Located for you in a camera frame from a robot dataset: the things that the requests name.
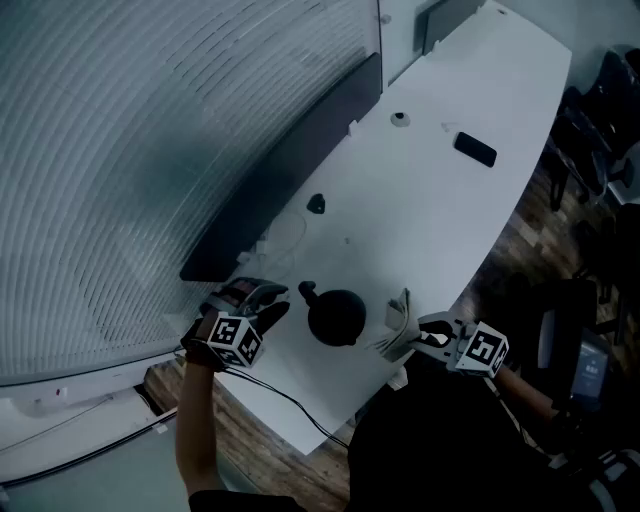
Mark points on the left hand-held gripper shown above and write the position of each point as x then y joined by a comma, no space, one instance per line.
227,332

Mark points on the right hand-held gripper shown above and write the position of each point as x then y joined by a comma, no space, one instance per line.
482,350

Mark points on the white cloth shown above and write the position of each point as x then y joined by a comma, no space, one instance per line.
400,330

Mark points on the black teapot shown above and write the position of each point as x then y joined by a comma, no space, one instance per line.
337,320

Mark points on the person's right forearm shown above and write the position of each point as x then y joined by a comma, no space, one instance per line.
525,392

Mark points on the person's left forearm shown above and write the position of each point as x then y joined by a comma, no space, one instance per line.
197,425

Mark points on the person's left hand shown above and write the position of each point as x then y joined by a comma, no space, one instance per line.
196,340

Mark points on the person's black clothing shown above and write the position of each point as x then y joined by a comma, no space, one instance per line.
440,440

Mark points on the dark desk partition panel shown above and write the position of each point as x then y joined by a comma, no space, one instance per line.
280,190

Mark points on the black tablet screen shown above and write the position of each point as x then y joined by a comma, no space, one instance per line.
590,375

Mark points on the black smartphone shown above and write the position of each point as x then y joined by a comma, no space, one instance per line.
475,149

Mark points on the small clear plastic piece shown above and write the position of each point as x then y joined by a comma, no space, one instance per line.
448,127

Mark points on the white round dome device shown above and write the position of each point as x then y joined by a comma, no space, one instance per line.
400,120

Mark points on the grey white office chair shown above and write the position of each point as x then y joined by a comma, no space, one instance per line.
610,480

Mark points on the frosted glass door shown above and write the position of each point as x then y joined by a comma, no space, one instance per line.
100,475

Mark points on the black mesh office chair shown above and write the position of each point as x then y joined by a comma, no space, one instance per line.
600,115

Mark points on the grey divider panel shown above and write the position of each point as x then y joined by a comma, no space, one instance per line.
450,25

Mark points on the white panel bracket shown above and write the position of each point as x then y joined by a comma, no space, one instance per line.
252,254
354,128

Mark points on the small black mount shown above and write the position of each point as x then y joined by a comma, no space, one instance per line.
316,204

